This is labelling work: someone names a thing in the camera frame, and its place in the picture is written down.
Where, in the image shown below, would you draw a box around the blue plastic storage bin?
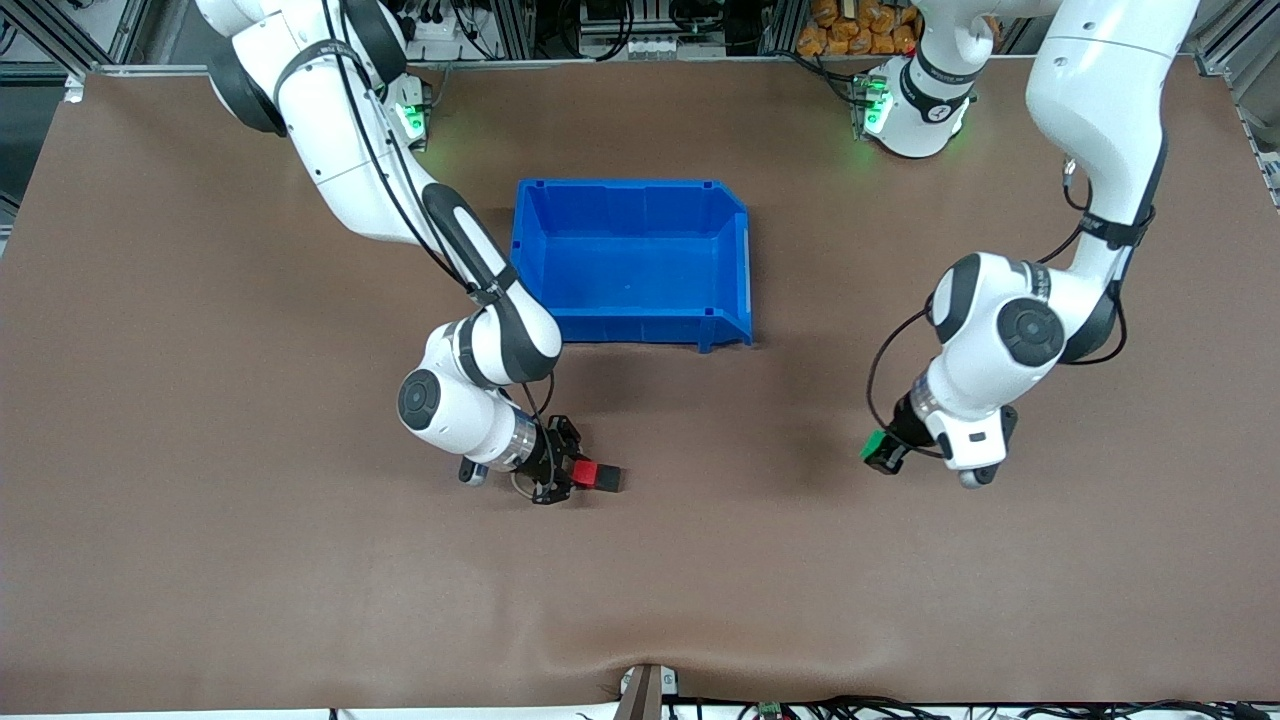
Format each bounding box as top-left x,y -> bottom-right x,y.
504,178 -> 754,354

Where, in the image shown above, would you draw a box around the metal table clamp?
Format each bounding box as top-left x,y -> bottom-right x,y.
615,662 -> 681,720

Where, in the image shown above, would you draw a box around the brown table mat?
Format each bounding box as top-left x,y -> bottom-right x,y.
0,55 -> 1280,713

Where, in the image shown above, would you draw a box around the orange packaged goods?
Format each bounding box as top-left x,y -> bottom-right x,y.
797,0 -> 919,57

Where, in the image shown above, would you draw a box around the grey electronics box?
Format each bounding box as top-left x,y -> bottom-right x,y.
578,0 -> 727,57

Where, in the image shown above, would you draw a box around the white power strip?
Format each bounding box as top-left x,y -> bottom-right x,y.
400,8 -> 473,43

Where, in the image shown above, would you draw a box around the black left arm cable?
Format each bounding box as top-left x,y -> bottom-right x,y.
864,158 -> 1157,463

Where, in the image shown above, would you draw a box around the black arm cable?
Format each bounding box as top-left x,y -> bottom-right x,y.
320,0 -> 557,498
864,158 -> 1157,463

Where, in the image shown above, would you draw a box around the black floor cable bundle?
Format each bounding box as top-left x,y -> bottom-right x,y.
690,694 -> 1280,720

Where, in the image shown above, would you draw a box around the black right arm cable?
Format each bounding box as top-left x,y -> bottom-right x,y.
320,0 -> 557,498

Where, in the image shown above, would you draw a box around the aluminium frame profile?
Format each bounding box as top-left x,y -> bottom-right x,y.
1198,0 -> 1280,77
478,0 -> 537,59

